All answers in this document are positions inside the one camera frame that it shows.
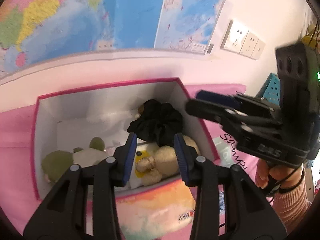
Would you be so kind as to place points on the black scrunchie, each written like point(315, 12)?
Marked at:
point(155, 122)

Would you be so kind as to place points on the pink cardboard box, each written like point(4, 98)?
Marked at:
point(75, 105)

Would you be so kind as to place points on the blue perforated basket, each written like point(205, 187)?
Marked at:
point(271, 87)

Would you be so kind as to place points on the white wall socket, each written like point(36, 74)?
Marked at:
point(250, 43)
point(260, 48)
point(233, 36)

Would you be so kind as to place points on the yellow object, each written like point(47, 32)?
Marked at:
point(311, 36)

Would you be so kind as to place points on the blue checkered scrunchie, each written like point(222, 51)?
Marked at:
point(222, 201)

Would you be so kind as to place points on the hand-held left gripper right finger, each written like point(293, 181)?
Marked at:
point(181, 157)

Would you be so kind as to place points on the pink printed blanket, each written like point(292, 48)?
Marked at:
point(15, 142)

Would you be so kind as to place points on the person's right hand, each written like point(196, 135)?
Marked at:
point(275, 175)

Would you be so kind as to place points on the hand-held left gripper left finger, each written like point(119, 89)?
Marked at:
point(130, 155)

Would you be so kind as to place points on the colourful wall map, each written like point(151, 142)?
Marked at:
point(137, 12)

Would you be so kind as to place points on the green frog plush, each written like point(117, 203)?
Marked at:
point(57, 162)

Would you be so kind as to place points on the beige teddy bear plush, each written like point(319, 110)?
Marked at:
point(162, 160)

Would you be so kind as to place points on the pastel tissue pack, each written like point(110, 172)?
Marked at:
point(150, 210)

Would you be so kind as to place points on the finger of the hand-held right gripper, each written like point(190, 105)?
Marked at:
point(207, 111)
point(215, 97)

